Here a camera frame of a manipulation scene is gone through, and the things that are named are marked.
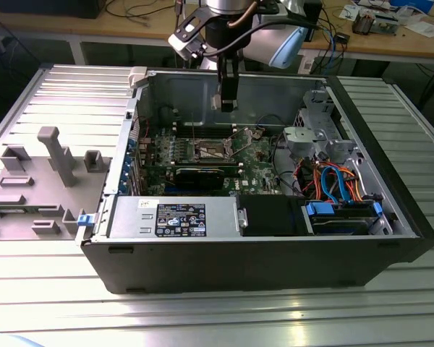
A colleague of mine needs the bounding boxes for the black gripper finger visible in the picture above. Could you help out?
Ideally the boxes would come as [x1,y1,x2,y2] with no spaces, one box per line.
[218,53,239,113]

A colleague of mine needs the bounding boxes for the metal socket cover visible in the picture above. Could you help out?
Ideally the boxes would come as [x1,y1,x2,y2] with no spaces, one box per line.
[226,127,264,155]

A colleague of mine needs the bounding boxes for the CPU socket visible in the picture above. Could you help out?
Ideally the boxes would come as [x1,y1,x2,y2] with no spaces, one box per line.
[193,137,238,163]

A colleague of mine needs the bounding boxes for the green motherboard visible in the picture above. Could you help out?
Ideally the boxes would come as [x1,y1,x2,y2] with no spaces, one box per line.
[136,124,284,199]

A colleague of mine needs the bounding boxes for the white printed sheet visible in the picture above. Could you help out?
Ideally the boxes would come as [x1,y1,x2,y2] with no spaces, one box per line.
[298,56,316,75]

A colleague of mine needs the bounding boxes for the beige plastic block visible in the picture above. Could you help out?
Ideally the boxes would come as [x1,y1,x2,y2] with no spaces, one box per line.
[128,67,148,88]

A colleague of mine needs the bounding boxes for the black graphics card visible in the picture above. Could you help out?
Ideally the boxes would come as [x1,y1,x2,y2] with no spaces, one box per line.
[173,166,226,192]

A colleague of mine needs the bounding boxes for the wooden work bench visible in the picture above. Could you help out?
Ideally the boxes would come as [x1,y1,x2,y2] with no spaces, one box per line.
[0,0,434,61]

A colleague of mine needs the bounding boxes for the silver metal drive cage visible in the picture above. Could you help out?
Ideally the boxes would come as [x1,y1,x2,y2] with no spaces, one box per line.
[294,88,362,171]

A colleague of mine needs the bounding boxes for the black disk bay box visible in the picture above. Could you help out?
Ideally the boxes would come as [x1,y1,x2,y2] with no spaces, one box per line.
[238,194,307,238]

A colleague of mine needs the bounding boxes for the silver power supply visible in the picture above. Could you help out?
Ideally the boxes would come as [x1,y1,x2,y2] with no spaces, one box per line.
[107,196,240,240]

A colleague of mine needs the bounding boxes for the grey electronic device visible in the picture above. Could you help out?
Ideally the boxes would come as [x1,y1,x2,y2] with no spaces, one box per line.
[374,14,399,36]

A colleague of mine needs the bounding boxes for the black box on bench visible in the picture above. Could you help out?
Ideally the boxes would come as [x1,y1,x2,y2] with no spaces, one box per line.
[0,0,106,20]

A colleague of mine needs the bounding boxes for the black open PC case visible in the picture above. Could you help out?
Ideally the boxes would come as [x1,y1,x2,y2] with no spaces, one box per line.
[80,67,434,296]

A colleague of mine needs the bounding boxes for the hard disk in blue carrier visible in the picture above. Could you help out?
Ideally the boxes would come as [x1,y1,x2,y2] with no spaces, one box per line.
[301,200,385,236]

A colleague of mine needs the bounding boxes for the blue cardboard box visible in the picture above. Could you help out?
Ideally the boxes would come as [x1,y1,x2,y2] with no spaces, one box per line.
[389,0,434,12]

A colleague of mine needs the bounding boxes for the white papers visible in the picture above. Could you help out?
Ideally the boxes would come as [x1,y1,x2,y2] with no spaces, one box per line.
[404,20,434,38]

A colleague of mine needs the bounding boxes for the grey parts rack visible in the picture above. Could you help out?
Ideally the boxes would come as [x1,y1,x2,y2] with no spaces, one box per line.
[0,126,114,242]

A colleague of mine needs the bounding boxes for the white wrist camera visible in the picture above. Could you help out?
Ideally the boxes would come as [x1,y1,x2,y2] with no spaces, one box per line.
[168,10,208,61]

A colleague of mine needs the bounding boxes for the thin black looped wire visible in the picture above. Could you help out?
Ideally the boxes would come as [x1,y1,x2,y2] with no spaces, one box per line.
[258,113,294,128]

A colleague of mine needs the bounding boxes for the black labelled cable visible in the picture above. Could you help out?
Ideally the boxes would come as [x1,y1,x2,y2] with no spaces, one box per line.
[158,104,184,128]

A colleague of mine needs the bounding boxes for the thick black cable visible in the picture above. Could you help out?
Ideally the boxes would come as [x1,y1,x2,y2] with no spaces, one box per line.
[273,137,305,198]

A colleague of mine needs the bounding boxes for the red black twisted wire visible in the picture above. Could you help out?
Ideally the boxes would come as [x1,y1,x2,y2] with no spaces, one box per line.
[132,116,152,140]

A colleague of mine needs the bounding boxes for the blue data wire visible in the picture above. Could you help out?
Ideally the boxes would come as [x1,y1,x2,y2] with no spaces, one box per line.
[320,164,352,204]

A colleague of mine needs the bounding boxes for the coloured power wire bundle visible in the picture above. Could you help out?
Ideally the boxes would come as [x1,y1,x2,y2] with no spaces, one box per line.
[295,158,361,204]

